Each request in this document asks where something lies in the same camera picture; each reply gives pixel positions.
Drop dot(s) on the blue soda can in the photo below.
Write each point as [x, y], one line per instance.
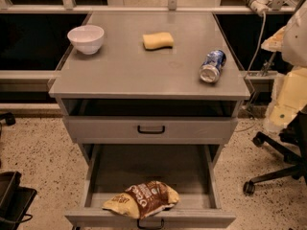
[211, 69]

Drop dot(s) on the closed grey top drawer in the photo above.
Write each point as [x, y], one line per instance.
[125, 130]

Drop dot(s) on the brown yellow chip bag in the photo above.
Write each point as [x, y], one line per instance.
[143, 200]

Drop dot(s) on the grey drawer cabinet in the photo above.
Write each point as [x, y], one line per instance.
[125, 79]

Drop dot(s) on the black top drawer handle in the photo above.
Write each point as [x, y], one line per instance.
[151, 129]

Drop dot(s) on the black middle drawer handle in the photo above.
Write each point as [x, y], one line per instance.
[150, 225]

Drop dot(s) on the black bin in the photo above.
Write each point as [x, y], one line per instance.
[15, 201]

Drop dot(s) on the black drawer handle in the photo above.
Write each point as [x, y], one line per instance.
[151, 129]
[150, 225]

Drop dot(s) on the white bowl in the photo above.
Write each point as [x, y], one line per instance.
[87, 39]

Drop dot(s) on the yellow sponge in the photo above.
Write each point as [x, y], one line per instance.
[158, 40]

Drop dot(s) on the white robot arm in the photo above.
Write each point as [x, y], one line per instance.
[291, 42]

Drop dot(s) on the open grey middle drawer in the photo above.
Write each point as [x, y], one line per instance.
[188, 169]

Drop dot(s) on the white power strip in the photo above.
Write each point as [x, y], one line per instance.
[258, 6]

